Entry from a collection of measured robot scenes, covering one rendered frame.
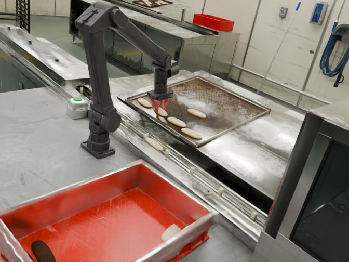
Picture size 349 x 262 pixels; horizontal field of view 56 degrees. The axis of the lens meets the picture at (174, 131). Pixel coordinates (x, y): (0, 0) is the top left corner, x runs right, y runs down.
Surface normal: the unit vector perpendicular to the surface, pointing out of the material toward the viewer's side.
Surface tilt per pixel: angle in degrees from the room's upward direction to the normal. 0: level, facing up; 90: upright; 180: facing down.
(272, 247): 90
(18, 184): 0
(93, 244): 0
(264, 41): 87
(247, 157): 10
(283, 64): 90
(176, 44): 90
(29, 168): 0
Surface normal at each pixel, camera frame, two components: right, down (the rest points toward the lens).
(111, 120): 0.79, 0.38
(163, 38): -0.74, 0.17
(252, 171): 0.04, -0.85
